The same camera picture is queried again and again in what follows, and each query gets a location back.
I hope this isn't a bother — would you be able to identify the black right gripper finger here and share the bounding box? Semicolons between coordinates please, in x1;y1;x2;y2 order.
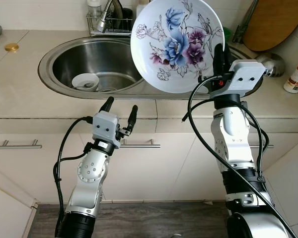
212;44;227;75

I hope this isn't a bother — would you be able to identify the floral white plate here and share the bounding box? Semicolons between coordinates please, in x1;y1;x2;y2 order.
130;0;225;95

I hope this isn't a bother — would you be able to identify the cream kitchen base cabinet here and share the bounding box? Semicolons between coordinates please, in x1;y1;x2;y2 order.
0;119;298;238

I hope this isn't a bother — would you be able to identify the chrome kitchen faucet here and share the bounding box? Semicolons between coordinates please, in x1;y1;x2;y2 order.
96;0;124;33

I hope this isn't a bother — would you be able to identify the green plastic bowl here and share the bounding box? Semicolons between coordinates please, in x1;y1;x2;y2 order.
223;26;234;43

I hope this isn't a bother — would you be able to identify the white ceramic bowl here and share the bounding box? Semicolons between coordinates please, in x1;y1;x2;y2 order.
72;73;100;92

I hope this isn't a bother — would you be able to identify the stainless steel double sink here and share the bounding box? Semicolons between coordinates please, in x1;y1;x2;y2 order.
38;35;269;100

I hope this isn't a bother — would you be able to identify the round wooden cutting board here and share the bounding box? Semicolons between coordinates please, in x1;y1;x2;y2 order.
242;0;298;52

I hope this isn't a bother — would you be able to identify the white orange labelled bottle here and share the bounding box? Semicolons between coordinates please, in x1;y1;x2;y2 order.
283;57;298;94

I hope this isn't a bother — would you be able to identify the small clear glass jar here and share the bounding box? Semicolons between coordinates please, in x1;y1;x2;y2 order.
87;0;103;19

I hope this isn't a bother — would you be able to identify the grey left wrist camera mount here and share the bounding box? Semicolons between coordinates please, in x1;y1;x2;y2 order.
92;111;121;148

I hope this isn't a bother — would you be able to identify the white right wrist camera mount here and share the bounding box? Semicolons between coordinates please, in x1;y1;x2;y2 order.
209;60;267;97

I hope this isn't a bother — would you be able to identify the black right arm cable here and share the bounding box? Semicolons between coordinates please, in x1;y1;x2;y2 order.
188;74;298;238

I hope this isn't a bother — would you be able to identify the grey long utensil handle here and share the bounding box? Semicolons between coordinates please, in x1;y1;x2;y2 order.
232;0;260;44

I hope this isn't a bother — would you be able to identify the steel wire dish rack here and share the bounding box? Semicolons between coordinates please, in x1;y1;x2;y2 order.
86;10;136;36

